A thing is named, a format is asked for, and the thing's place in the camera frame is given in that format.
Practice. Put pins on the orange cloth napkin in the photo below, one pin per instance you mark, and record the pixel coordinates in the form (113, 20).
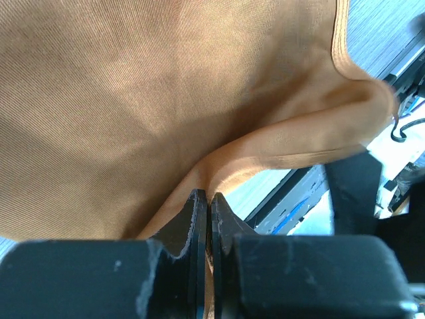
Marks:
(112, 112)

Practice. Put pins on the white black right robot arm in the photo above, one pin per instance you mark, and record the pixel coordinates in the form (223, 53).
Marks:
(354, 184)

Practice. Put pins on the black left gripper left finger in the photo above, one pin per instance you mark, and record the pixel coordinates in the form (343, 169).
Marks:
(179, 285)

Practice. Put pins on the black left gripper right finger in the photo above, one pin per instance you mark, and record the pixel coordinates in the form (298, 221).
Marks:
(224, 227)

